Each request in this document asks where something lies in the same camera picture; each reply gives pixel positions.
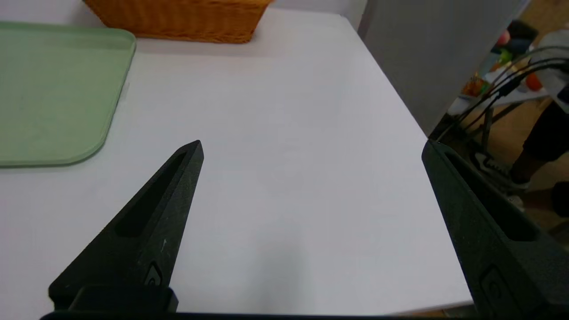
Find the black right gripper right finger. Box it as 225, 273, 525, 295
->
422, 139, 569, 317

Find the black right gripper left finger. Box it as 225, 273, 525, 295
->
48, 140, 204, 312

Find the orange wicker basket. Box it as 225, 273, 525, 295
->
84, 0, 272, 44

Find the white background table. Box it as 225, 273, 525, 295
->
448, 67, 552, 118

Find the light green plastic tray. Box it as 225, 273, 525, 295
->
0, 22, 137, 168

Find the black hanging background cable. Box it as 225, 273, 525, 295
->
438, 46, 569, 144

